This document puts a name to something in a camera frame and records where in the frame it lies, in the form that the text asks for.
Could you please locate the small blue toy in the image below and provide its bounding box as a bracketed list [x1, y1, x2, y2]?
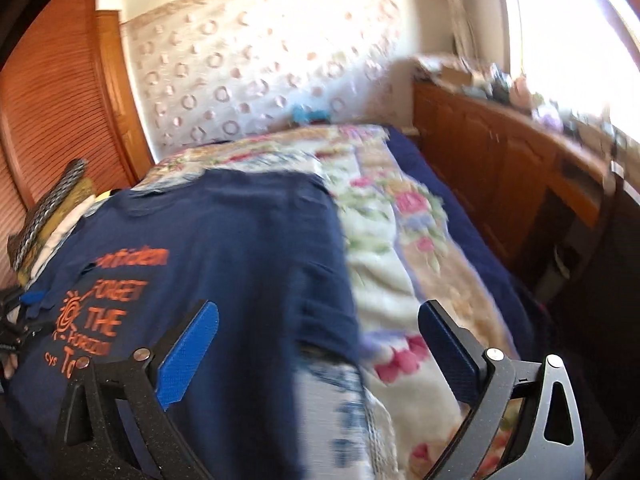
[291, 105, 332, 126]

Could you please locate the rose print fleece blanket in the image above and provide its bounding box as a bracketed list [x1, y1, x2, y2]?
[150, 124, 521, 480]

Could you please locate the wooden louvred wardrobe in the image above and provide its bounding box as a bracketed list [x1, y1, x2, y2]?
[0, 0, 155, 291]

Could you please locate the blue floral white sheet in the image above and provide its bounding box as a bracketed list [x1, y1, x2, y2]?
[132, 150, 401, 480]

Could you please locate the bright window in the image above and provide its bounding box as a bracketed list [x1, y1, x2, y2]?
[497, 0, 640, 133]

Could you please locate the yellow folded cloth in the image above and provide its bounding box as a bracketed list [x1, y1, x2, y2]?
[17, 177, 98, 286]

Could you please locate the grey knitted garment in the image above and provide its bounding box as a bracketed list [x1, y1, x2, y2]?
[7, 157, 88, 273]

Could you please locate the white folded cloth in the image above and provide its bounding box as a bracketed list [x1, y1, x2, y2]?
[30, 192, 113, 286]

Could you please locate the cardboard box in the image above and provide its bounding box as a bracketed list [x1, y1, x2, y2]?
[430, 62, 476, 88]

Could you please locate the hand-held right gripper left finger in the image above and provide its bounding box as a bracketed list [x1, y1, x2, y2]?
[52, 300, 220, 480]

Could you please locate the pink kettle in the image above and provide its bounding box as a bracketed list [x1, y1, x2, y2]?
[509, 77, 533, 110]

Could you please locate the pale purple bag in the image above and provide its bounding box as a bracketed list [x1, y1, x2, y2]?
[532, 102, 565, 128]

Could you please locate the navy bed sheet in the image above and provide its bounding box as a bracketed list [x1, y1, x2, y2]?
[385, 126, 556, 361]

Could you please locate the long wooden cabinet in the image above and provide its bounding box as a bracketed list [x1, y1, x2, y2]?
[411, 80, 621, 301]

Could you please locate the ring pattern sheer curtain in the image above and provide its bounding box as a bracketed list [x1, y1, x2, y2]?
[120, 0, 451, 163]

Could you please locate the beige window curtain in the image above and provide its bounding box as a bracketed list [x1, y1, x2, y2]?
[430, 0, 516, 81]

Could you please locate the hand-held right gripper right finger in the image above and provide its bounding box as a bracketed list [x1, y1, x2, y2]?
[417, 300, 587, 480]

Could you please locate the navy t-shirt with orange print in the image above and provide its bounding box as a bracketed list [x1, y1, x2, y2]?
[5, 167, 363, 480]

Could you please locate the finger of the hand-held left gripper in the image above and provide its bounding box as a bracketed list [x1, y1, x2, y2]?
[20, 287, 58, 320]

